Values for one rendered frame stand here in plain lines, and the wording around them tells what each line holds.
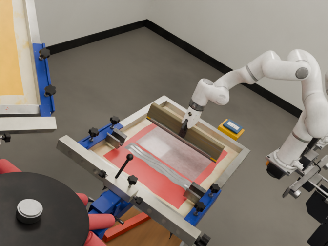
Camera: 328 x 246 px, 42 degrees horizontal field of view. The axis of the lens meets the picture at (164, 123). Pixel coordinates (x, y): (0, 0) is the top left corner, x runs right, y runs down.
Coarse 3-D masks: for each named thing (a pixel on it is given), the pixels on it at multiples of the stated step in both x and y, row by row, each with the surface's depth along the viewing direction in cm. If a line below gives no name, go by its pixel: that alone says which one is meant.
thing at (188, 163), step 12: (180, 156) 212; (192, 156) 216; (204, 156) 219; (180, 168) 204; (192, 168) 207; (204, 168) 211; (144, 180) 188; (156, 180) 191; (168, 180) 194; (192, 180) 200; (156, 192) 184; (168, 192) 187; (180, 192) 190; (180, 204) 184
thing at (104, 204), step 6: (108, 192) 162; (102, 198) 158; (108, 198) 159; (114, 198) 160; (120, 198) 162; (96, 204) 155; (102, 204) 156; (108, 204) 157; (114, 204) 158; (90, 210) 155; (96, 210) 154; (102, 210) 154; (108, 210) 156
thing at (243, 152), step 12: (144, 108) 229; (180, 108) 242; (132, 120) 216; (216, 132) 236; (96, 144) 190; (228, 144) 234; (240, 144) 234; (240, 156) 225; (228, 168) 212; (180, 216) 173
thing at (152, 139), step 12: (144, 132) 217; (156, 132) 221; (144, 144) 209; (156, 144) 212; (168, 144) 216; (180, 144) 220; (108, 156) 192; (120, 156) 195; (156, 156) 205; (168, 156) 208; (132, 168) 191; (144, 168) 194
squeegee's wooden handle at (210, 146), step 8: (152, 104) 206; (152, 112) 208; (160, 112) 205; (168, 112) 205; (160, 120) 207; (168, 120) 205; (176, 120) 203; (176, 128) 204; (192, 128) 200; (184, 136) 203; (192, 136) 201; (200, 136) 199; (208, 136) 200; (200, 144) 201; (208, 144) 199; (216, 144) 197; (208, 152) 200; (216, 152) 198; (216, 160) 200
